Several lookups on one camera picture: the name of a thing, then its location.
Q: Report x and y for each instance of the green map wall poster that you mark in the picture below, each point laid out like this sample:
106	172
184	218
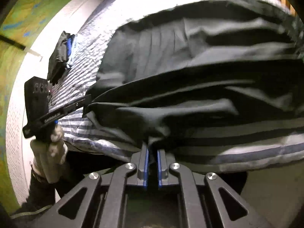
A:
28	11

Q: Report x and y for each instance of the person's left forearm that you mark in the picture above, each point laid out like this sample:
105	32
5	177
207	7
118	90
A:
40	192

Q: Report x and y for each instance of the striped quilted blanket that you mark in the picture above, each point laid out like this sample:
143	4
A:
78	76

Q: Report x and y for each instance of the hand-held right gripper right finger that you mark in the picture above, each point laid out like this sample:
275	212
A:
160	163

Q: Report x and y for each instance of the person's dark clothing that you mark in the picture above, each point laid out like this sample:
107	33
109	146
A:
28	215

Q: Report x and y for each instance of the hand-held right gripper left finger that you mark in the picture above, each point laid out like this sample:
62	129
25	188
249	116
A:
147	163

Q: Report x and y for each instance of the bright blue folded garment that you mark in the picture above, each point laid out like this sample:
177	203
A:
69	44

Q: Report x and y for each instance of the person's left hand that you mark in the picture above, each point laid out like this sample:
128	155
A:
54	152

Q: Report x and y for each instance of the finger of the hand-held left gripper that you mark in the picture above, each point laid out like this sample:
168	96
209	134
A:
76	103

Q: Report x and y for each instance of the black pants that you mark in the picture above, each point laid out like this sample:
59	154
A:
190	87

